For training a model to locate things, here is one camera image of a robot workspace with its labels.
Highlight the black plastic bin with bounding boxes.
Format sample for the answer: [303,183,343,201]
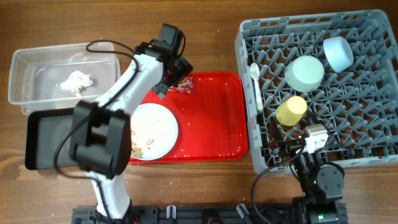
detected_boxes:
[25,108,73,170]

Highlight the pale green bowl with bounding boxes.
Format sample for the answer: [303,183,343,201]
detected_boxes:
[285,55,325,93]

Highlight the red plastic tray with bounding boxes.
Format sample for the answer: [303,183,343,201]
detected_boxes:
[143,72,248,163]

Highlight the peanuts on plate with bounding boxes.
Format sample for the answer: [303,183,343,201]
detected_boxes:
[131,129,155,159]

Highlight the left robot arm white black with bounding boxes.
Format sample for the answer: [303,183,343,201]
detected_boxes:
[53,24,193,223]

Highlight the red candy wrapper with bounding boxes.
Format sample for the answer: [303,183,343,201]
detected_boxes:
[168,77,193,93]

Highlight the clear plastic bin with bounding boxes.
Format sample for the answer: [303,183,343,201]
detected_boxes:
[8,43,121,114]

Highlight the yellow plastic cup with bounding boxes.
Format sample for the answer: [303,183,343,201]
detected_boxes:
[275,96,308,126]

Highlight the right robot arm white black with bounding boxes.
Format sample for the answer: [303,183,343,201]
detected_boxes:
[251,119,348,223]

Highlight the light blue plate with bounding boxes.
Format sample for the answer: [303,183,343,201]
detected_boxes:
[131,103,178,161]

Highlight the white plastic spoon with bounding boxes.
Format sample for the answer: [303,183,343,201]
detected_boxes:
[249,63,264,111]

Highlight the white tissue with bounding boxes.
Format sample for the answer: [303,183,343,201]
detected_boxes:
[59,70,94,97]

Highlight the grey dishwasher rack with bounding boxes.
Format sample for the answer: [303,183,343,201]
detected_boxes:
[234,9,397,173]

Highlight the light blue bowl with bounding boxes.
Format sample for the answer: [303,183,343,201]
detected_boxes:
[323,36,353,73]

